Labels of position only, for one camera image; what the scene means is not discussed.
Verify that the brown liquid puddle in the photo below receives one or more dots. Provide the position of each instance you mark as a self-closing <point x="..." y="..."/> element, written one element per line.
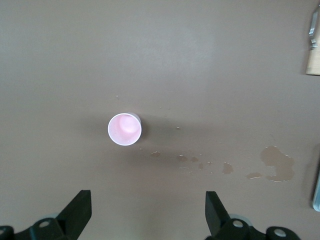
<point x="277" y="162"/>

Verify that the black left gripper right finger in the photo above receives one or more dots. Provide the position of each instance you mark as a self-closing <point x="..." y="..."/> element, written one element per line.
<point x="225" y="232"/>

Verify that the silver kitchen scale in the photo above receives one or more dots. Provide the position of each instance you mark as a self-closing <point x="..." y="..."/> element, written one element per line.
<point x="317" y="195"/>

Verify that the wooden cutting board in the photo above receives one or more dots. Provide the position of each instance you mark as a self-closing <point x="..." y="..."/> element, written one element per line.
<point x="315" y="62"/>

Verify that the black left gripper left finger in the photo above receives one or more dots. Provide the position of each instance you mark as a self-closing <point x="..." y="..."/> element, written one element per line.
<point x="62" y="230"/>

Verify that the pink cup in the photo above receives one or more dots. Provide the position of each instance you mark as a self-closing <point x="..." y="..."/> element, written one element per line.
<point x="123" y="130"/>

